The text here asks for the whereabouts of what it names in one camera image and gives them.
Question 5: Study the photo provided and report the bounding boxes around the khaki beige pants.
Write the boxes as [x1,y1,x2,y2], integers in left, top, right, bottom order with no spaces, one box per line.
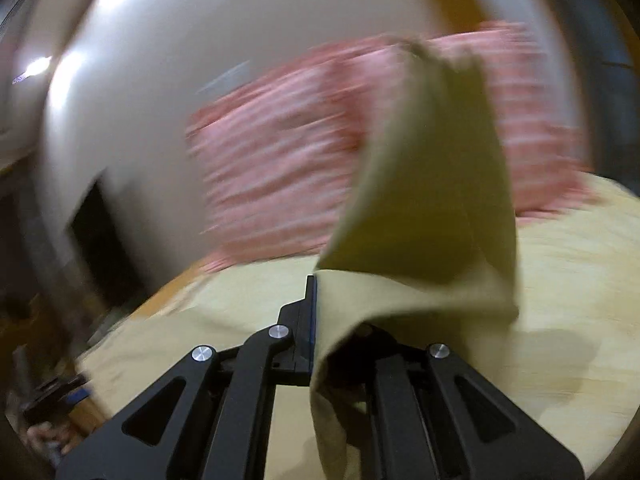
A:
[310,42,518,479]

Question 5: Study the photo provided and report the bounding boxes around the cream patterned bed sheet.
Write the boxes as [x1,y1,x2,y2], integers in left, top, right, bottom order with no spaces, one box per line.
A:
[79,175,639,478]

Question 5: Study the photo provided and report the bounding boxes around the black rectangular panel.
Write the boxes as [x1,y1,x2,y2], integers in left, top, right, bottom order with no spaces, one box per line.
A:
[68,174,146,310]

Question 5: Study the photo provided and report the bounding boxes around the pink polka dot pillow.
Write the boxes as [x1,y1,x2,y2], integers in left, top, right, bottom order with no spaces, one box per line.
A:
[186,22,590,272]

